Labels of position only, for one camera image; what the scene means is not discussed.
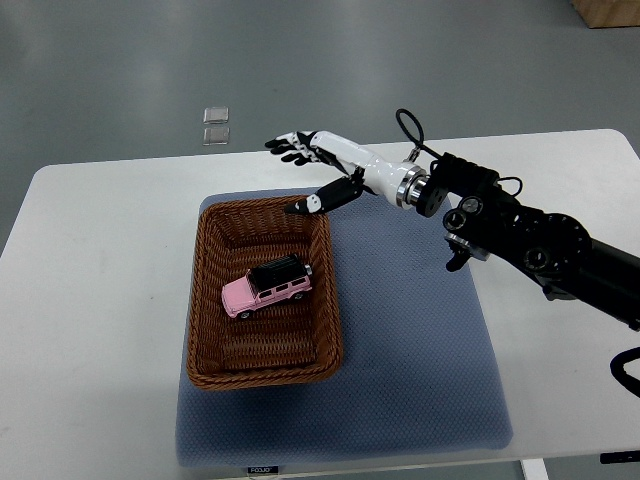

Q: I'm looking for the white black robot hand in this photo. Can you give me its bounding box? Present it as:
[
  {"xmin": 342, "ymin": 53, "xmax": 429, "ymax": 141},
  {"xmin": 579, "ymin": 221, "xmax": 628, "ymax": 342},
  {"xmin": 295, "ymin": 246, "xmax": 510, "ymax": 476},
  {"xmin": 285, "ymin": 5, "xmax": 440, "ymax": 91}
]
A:
[{"xmin": 265, "ymin": 131, "xmax": 425, "ymax": 215}]

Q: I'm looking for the pink toy car black roof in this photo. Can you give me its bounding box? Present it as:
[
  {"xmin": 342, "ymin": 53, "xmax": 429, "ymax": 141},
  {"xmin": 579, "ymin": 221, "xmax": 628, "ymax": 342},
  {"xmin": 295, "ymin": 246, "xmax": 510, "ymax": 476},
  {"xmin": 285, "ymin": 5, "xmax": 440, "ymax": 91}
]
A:
[{"xmin": 221, "ymin": 254, "xmax": 313, "ymax": 320}]

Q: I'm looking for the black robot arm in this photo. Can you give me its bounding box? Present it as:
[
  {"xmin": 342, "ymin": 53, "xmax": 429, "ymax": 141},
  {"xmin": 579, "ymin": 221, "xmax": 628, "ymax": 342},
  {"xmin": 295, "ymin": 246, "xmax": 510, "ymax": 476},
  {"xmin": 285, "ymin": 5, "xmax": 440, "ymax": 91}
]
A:
[{"xmin": 265, "ymin": 131, "xmax": 639, "ymax": 330}]

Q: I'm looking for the brown wicker basket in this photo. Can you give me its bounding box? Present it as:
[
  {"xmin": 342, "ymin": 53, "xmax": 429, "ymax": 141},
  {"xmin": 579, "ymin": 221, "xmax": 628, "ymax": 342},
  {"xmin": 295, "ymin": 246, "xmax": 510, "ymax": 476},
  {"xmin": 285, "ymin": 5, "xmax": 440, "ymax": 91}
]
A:
[{"xmin": 185, "ymin": 194, "xmax": 343, "ymax": 391}]

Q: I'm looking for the lower clear floor tile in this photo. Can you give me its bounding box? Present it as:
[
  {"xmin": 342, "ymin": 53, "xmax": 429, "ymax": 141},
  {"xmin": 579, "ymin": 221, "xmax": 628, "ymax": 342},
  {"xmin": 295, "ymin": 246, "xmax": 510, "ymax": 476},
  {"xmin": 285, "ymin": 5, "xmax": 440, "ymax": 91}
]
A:
[{"xmin": 203, "ymin": 126, "xmax": 230, "ymax": 146}]

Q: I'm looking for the clear floor tile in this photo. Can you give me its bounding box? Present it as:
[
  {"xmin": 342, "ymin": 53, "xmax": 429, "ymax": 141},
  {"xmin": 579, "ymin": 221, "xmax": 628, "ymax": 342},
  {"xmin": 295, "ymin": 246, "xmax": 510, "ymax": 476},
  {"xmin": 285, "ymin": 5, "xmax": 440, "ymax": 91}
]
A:
[
  {"xmin": 203, "ymin": 106, "xmax": 229, "ymax": 124},
  {"xmin": 203, "ymin": 126, "xmax": 230, "ymax": 146}
]

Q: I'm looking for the upper clear floor tile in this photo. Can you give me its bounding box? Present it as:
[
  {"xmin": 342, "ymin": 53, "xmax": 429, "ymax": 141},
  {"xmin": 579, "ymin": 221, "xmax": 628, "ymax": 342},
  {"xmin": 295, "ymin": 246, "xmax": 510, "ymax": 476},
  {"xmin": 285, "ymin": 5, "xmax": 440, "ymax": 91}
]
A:
[{"xmin": 203, "ymin": 106, "xmax": 229, "ymax": 124}]

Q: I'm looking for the blue grey foam mat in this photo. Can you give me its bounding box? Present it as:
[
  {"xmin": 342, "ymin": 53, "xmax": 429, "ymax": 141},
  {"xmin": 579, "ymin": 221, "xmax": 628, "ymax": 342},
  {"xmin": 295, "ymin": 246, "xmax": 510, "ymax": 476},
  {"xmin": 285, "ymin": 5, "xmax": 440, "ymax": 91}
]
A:
[{"xmin": 176, "ymin": 194, "xmax": 513, "ymax": 468}]

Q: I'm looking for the wooden box corner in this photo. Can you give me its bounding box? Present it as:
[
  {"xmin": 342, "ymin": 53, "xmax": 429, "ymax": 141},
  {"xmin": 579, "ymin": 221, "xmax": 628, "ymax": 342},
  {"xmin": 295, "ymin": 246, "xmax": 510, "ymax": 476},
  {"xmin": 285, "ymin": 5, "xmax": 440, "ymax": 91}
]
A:
[{"xmin": 570, "ymin": 0, "xmax": 639, "ymax": 29}]

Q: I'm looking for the white table leg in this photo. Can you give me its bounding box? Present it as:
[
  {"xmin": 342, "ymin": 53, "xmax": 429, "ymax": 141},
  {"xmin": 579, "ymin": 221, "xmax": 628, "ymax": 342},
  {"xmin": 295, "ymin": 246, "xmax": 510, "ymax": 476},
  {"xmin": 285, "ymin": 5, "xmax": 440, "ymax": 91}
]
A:
[{"xmin": 520, "ymin": 458, "xmax": 549, "ymax": 480}]

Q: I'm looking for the black cable at edge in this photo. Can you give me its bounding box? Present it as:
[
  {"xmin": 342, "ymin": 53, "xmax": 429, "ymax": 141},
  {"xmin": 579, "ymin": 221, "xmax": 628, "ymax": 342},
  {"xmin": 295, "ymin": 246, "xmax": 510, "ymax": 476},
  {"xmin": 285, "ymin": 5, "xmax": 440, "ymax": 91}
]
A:
[{"xmin": 599, "ymin": 347, "xmax": 640, "ymax": 464}]

